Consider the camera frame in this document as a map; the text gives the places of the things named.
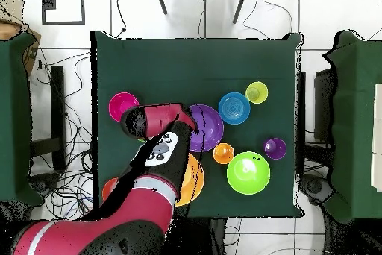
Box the purple bowl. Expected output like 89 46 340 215
187 104 225 154

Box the green side table cloth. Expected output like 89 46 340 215
0 32 44 207
323 30 382 224

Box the black floor beam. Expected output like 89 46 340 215
30 65 67 172

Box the thin black cable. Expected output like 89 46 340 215
242 0 294 40

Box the blue bowl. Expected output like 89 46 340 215
218 92 251 125

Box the tangle of black cables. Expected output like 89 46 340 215
29 48 99 220

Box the black camera tripod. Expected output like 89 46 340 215
154 0 251 25

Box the black cable with plug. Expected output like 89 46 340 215
110 0 128 39

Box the yellow cup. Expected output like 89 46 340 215
245 81 269 105

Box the green bowl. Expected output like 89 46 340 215
226 151 272 195

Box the dark grey stand base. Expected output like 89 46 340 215
29 171 62 192
299 174 335 207

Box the black rectangular frame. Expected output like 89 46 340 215
40 0 87 26

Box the cardboard box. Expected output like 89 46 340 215
0 0 42 77

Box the orange cup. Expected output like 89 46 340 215
212 142 236 166

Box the red-orange bowl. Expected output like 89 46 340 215
101 177 119 203

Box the dark green tablecloth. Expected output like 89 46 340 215
90 30 305 219

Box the pink bowl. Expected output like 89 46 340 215
107 91 140 123

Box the purple cup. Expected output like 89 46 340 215
263 137 288 161

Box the black box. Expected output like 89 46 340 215
313 68 336 143

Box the large yellow-orange bowl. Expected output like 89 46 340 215
174 152 206 207

